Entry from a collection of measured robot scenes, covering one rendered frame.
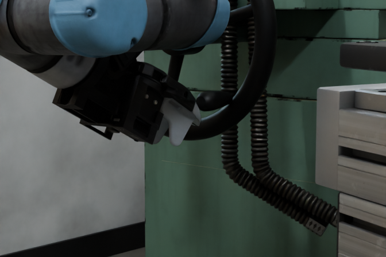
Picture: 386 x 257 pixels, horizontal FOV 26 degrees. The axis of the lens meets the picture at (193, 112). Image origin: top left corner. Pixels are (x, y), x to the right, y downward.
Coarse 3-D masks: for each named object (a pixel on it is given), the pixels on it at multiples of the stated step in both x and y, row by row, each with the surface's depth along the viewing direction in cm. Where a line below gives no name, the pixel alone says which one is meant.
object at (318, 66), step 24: (216, 48) 130; (240, 48) 127; (288, 48) 122; (312, 48) 119; (336, 48) 117; (192, 72) 133; (216, 72) 130; (240, 72) 127; (288, 72) 122; (312, 72) 120; (336, 72) 117; (360, 72) 115; (384, 72) 113; (288, 96) 123; (312, 96) 120
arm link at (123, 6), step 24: (24, 0) 75; (48, 0) 72; (72, 0) 70; (96, 0) 70; (120, 0) 72; (144, 0) 74; (24, 24) 75; (48, 24) 73; (72, 24) 71; (96, 24) 70; (120, 24) 72; (144, 24) 74; (24, 48) 77; (48, 48) 75; (72, 48) 73; (96, 48) 71; (120, 48) 72; (144, 48) 80
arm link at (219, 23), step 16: (176, 0) 80; (192, 0) 81; (208, 0) 83; (224, 0) 85; (176, 16) 80; (192, 16) 82; (208, 16) 83; (224, 16) 85; (160, 32) 79; (176, 32) 81; (192, 32) 83; (208, 32) 84; (160, 48) 82; (176, 48) 85
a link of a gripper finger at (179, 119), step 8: (168, 104) 97; (176, 104) 98; (168, 112) 97; (176, 112) 98; (184, 112) 99; (192, 112) 99; (168, 120) 97; (176, 120) 98; (184, 120) 99; (192, 120) 100; (200, 120) 104; (176, 128) 98; (184, 128) 99; (176, 136) 98; (184, 136) 100; (176, 144) 98
